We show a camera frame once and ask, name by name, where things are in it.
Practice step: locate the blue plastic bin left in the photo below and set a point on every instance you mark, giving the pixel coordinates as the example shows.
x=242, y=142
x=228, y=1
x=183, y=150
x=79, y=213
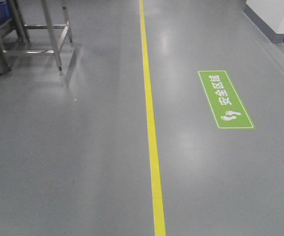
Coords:
x=5, y=13

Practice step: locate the green floor safety sign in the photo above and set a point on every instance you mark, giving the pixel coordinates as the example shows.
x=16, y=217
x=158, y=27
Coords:
x=225, y=103

